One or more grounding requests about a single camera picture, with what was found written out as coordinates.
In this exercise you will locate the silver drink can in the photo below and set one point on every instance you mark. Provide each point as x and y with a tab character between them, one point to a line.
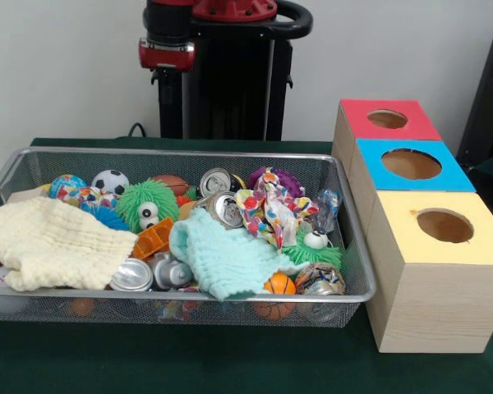
224	207

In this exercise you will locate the small soccer ball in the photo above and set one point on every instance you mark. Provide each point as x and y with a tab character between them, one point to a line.
111	180

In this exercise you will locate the cream knitted cloth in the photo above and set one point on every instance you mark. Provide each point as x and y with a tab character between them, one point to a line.
53	242

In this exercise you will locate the purple spiky ball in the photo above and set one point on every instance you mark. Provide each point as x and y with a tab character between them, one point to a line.
291	182

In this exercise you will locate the small brown football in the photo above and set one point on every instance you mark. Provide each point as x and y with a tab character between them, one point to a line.
172	184

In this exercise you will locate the clear mesh bin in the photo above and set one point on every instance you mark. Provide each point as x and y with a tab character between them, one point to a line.
353	254

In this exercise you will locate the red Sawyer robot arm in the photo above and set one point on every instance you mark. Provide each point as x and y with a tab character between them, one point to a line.
168	20

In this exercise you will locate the colourful dotted cloth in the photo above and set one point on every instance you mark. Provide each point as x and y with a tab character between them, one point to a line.
267	209

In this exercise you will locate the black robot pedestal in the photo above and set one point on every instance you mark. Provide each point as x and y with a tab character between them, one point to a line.
230	82

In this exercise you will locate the mint knitted cloth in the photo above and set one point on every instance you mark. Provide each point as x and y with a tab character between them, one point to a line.
222	254

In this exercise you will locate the wooden box with three holes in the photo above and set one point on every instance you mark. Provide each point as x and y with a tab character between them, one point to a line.
431	303

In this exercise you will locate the blue spiky ball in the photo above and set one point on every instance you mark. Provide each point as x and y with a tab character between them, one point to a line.
107	215

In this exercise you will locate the black upright stand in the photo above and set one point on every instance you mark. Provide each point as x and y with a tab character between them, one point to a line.
489	102

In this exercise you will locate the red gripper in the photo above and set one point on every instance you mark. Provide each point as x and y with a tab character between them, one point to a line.
166	57

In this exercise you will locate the green spiky googly-eyed ball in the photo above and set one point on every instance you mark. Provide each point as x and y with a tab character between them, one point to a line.
308	256
135	199

